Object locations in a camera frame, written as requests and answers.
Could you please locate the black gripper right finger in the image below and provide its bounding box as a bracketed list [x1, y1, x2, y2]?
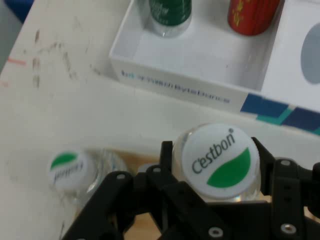
[239, 136, 320, 240]

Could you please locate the wooden tray with cream rim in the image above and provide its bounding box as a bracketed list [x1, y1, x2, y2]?
[117, 149, 320, 240]

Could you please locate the dark blue foam mat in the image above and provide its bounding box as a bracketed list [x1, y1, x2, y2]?
[9, 0, 38, 18]

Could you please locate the red soda can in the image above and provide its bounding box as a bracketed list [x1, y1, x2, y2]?
[226, 0, 282, 36]

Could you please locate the white box with blue print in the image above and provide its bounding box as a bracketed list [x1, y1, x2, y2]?
[108, 0, 320, 137]

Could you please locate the green label water bottle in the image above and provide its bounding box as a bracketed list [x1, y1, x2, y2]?
[171, 123, 263, 204]
[147, 0, 193, 38]
[46, 148, 130, 208]

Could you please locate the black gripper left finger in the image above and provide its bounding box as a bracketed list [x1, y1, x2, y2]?
[61, 141, 241, 240]

